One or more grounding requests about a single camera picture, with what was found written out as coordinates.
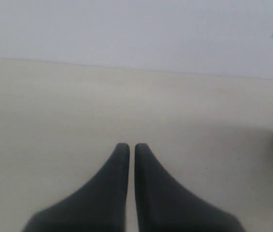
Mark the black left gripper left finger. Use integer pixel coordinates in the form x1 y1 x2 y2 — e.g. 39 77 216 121
23 143 130 232

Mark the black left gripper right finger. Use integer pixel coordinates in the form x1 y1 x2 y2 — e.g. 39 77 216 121
134 143 245 232

